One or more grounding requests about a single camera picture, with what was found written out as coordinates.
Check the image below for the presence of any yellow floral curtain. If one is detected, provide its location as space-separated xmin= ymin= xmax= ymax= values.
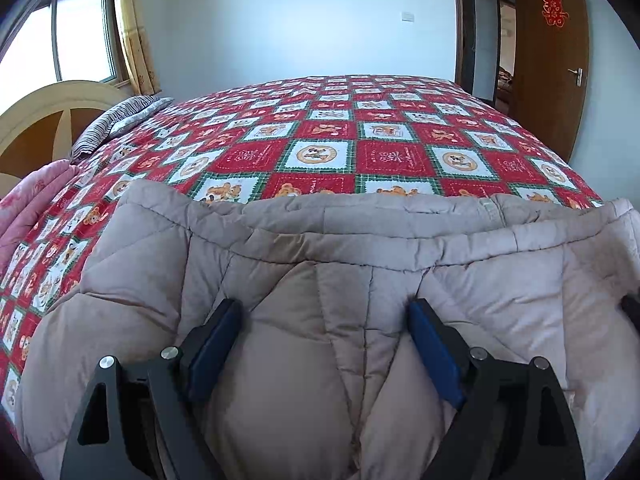
xmin=112 ymin=0 xmax=162 ymax=97

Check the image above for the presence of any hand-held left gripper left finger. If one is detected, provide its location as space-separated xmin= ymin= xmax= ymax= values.
xmin=60 ymin=298 xmax=244 ymax=480

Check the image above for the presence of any red paper door decoration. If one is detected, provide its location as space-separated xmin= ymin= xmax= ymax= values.
xmin=541 ymin=0 xmax=570 ymax=29

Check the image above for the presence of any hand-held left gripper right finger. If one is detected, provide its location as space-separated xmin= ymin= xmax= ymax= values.
xmin=407 ymin=298 xmax=586 ymax=480

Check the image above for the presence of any pale pink quilted jacket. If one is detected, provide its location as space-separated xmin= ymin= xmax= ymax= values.
xmin=15 ymin=180 xmax=640 ymax=480

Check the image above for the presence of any red checkered printed bedspread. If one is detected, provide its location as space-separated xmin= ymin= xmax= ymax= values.
xmin=0 ymin=75 xmax=607 ymax=411

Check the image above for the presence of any cream and wood headboard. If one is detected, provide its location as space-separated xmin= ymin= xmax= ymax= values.
xmin=0 ymin=80 xmax=133 ymax=186

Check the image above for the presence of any brown wooden door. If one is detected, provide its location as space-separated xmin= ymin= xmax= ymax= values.
xmin=514 ymin=0 xmax=589 ymax=163

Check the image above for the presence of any pink folded blanket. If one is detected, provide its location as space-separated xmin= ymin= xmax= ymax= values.
xmin=0 ymin=159 xmax=78 ymax=272

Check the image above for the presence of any striped pillow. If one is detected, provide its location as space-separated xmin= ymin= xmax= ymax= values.
xmin=70 ymin=96 xmax=175 ymax=163

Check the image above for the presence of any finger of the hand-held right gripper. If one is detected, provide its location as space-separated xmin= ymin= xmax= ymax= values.
xmin=620 ymin=294 xmax=640 ymax=334

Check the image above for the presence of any brown door frame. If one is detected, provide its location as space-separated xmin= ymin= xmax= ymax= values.
xmin=451 ymin=0 xmax=524 ymax=111

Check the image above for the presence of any window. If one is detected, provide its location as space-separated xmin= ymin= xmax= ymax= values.
xmin=0 ymin=0 xmax=130 ymax=111

